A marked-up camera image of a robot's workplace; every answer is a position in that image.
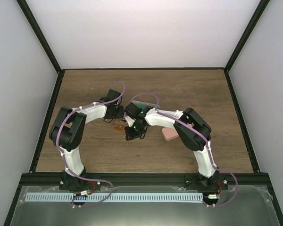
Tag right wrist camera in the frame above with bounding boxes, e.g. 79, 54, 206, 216
124, 116, 135, 127

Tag pink glasses case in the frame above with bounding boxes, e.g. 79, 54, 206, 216
162, 127, 179, 141

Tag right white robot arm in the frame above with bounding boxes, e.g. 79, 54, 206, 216
124, 103, 218, 190

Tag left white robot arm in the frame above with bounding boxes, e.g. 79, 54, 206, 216
49, 89, 124, 191

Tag purple cable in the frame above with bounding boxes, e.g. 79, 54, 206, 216
130, 92, 238, 209
57, 81, 114, 209

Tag orange sunglasses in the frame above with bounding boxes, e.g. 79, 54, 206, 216
112, 119, 127, 131

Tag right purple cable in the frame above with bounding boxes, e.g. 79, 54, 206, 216
130, 92, 238, 209

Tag black aluminium frame rail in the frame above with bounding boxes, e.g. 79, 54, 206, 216
19, 172, 272, 191

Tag grey glasses case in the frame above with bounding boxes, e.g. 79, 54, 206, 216
131, 100, 156, 111

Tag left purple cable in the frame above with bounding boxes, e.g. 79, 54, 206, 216
57, 81, 114, 209

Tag blue slotted cable duct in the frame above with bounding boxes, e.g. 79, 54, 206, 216
25, 192, 203, 203

